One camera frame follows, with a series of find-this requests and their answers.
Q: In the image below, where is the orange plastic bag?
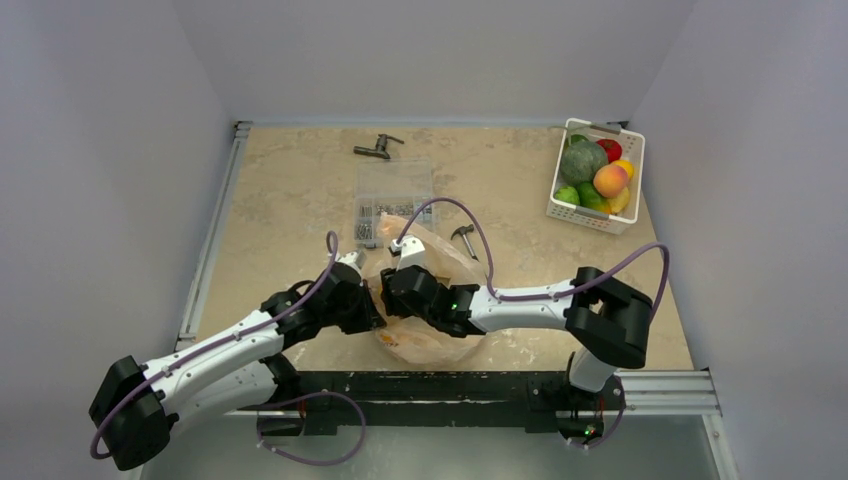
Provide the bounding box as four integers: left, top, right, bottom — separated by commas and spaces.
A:
365, 223, 486, 368

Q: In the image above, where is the green orange fake mango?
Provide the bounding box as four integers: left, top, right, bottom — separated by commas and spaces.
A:
575, 182, 611, 214

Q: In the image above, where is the fake peach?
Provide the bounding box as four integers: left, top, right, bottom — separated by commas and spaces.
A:
592, 164, 630, 198

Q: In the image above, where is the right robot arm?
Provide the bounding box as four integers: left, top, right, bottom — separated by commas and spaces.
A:
381, 266, 653, 407

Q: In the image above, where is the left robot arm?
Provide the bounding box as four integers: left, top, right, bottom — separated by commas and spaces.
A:
88, 260, 386, 471

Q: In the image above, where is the green fake pear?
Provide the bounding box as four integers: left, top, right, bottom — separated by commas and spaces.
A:
553, 186, 581, 206

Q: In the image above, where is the green fake melon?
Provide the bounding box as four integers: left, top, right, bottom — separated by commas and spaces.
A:
559, 141, 608, 186

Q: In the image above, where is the yellow fake lemon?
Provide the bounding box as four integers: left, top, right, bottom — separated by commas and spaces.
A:
599, 186, 631, 215

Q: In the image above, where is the red fake apple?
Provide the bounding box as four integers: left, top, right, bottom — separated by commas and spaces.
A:
596, 139, 623, 163

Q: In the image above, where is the orange fake fruit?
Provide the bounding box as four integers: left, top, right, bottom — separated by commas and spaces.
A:
612, 158, 635, 180

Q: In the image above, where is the small black hammer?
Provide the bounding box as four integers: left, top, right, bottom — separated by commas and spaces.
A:
451, 224, 479, 261

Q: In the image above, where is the clear plastic screw organizer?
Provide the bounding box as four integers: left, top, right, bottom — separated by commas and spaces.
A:
353, 157, 433, 249

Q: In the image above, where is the white plastic basket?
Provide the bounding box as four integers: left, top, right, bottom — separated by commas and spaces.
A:
546, 118, 645, 234

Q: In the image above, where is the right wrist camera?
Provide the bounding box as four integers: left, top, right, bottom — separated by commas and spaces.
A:
388, 235, 426, 270

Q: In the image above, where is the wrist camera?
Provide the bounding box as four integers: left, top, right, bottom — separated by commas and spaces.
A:
336, 248, 367, 275
388, 235, 426, 270

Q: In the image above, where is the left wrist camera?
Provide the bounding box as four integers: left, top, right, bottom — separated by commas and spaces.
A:
336, 248, 367, 275

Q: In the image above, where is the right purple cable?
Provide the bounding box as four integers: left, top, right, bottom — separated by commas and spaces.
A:
395, 197, 672, 326

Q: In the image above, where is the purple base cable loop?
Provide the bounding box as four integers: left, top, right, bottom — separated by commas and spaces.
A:
255, 390, 368, 467

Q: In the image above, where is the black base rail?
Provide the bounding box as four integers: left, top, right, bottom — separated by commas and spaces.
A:
260, 371, 625, 440

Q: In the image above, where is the black T-handle tool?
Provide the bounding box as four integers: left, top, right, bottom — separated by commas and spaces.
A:
352, 133, 405, 161

